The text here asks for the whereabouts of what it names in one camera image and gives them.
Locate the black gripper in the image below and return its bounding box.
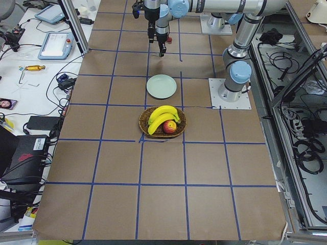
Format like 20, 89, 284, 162
156, 33, 168, 57

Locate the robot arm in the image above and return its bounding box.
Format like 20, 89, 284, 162
143, 0, 190, 57
189, 0, 286, 103

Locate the light green plate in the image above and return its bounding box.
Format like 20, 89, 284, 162
146, 75, 177, 99

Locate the yellow banana bunch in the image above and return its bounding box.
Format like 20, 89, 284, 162
148, 105, 180, 135

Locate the red yellow apple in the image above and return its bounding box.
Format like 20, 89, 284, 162
163, 120, 177, 134

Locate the wicker basket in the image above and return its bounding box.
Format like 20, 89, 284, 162
138, 107, 187, 139

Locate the blue teach pendant near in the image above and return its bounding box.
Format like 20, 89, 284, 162
38, 32, 75, 60

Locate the blue teach pendant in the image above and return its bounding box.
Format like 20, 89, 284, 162
35, 5, 64, 25
38, 32, 75, 60

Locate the blue teach pendant far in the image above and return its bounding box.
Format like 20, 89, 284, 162
35, 5, 64, 25

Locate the gold metal cylinder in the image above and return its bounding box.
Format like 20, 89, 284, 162
25, 65, 45, 71

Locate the black power adapter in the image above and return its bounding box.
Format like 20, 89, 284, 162
27, 116, 59, 131

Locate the black computer box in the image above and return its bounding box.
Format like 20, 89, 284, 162
1, 134, 49, 184

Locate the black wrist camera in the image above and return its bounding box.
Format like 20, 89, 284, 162
147, 21, 156, 43

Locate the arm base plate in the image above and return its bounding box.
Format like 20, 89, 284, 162
208, 78, 251, 110
200, 14, 232, 35

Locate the aluminium frame post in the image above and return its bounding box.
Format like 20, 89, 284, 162
58, 0, 89, 55

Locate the black coiled cable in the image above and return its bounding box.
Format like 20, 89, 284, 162
293, 141, 325, 176

